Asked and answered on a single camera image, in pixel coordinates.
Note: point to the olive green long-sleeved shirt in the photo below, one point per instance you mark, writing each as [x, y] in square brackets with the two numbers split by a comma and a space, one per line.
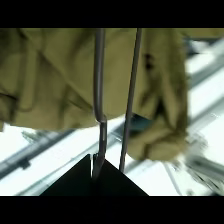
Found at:
[56, 80]

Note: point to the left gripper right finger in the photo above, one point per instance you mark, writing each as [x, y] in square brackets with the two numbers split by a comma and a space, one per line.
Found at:
[116, 183]

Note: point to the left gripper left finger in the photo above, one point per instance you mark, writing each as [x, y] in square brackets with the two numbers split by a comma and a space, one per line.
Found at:
[75, 181]

